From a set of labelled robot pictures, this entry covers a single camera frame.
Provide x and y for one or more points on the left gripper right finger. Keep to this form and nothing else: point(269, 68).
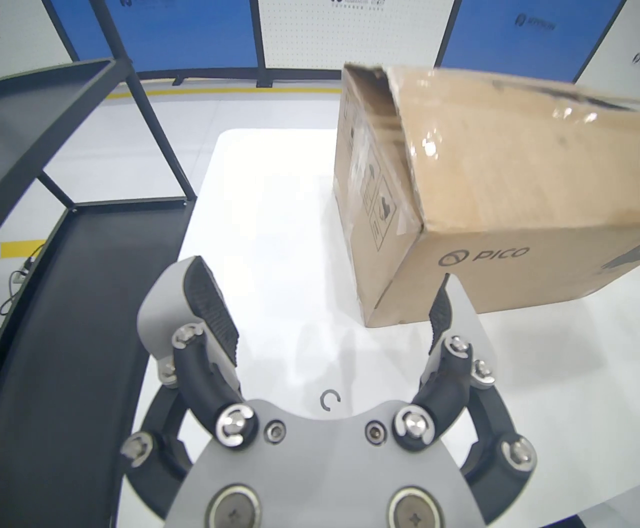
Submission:
point(452, 370)

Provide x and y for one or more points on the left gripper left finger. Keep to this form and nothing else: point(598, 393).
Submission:
point(200, 350)

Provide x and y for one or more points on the black metal shelf rack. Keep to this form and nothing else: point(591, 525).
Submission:
point(75, 280)

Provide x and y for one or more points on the large brown cardboard carton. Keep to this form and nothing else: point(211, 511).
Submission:
point(465, 195)

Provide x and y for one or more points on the blue and white partition panels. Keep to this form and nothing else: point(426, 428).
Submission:
point(320, 32)

